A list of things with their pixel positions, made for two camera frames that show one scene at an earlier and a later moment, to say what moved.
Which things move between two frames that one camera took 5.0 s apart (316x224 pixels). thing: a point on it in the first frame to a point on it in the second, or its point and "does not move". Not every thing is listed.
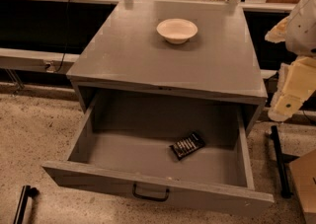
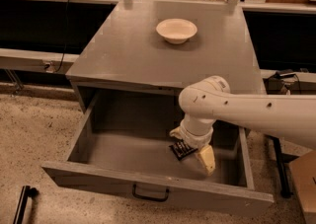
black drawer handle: x=150 y=197 does not move
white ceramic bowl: x=177 y=31 does not move
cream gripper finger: x=278 y=33 to x=178 y=132
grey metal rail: x=32 y=60 does not move
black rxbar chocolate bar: x=187 y=145 does not move
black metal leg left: x=26 y=192 does not move
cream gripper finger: x=284 y=104 to x=207 y=159
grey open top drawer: x=122 y=141 does not move
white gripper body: x=302 y=32 to x=198 y=140
